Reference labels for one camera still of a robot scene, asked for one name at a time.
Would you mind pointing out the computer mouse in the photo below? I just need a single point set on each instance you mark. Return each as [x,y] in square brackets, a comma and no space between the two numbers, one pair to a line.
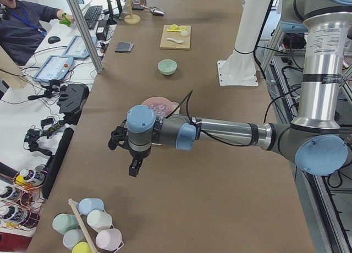
[53,39]

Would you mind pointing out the teach pendant near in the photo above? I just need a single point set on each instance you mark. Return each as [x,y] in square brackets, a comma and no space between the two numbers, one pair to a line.
[54,68]

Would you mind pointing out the seated person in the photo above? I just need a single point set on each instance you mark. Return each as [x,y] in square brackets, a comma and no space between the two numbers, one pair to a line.
[22,33]

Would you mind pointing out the teach pendant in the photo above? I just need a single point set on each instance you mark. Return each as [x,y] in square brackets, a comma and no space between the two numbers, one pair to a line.
[76,48]
[54,68]

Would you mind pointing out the wooden mug tree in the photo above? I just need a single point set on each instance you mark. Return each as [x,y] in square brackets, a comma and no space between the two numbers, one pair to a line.
[131,18]

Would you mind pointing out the black keyboard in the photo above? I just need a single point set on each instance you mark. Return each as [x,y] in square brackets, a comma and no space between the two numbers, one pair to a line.
[91,16]

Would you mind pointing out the white camera mast base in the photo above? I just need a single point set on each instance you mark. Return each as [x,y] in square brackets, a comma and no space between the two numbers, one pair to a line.
[240,68]

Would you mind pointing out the yellow plastic knife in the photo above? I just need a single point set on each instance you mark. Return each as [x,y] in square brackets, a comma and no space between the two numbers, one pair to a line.
[170,30]

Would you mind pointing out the white cup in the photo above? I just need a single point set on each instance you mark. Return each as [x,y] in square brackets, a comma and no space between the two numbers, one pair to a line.
[99,220]

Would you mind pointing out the green ceramic bowl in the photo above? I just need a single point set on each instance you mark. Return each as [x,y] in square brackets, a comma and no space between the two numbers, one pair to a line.
[167,66]

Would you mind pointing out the pink cup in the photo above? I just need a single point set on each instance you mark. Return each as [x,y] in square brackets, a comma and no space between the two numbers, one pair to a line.
[109,239]

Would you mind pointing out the blue cup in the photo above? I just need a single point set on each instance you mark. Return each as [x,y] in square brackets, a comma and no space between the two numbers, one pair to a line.
[87,205]

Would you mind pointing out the bamboo cutting board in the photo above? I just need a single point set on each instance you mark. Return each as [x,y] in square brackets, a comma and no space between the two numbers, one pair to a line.
[168,45]

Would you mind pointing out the pink bowl of ice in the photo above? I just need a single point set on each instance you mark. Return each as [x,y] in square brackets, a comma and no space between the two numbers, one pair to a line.
[160,105]

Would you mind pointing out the aluminium frame post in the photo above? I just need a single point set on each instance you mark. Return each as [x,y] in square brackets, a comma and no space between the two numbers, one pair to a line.
[85,34]

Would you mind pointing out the cream rabbit tray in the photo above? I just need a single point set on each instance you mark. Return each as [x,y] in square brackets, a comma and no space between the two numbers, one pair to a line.
[176,108]

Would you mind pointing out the wooden cup rack stick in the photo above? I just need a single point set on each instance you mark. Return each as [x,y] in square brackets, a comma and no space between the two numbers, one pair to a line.
[82,225]

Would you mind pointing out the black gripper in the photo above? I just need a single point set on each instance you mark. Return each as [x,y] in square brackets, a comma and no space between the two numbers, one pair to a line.
[135,154]

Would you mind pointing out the green cup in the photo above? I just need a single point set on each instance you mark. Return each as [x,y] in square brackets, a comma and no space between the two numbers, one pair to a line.
[62,223]

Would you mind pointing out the copper wire bottle basket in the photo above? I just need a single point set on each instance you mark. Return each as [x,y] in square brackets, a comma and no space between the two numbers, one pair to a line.
[21,198]

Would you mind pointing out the white ceramic spoon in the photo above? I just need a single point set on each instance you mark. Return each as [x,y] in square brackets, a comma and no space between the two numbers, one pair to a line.
[175,40]

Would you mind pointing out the yellow cup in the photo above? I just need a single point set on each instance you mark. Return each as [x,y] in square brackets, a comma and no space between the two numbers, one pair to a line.
[81,247]

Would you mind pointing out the grey folded cloth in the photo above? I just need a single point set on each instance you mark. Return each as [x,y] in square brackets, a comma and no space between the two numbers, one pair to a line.
[124,47]

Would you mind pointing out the grey cup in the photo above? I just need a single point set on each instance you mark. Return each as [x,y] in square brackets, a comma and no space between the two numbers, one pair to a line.
[73,237]

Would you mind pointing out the teach pendant far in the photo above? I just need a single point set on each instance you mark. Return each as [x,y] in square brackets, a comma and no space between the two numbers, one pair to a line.
[76,48]

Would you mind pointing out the metal ice scoop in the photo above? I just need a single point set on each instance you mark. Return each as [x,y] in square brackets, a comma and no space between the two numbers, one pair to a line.
[154,10]

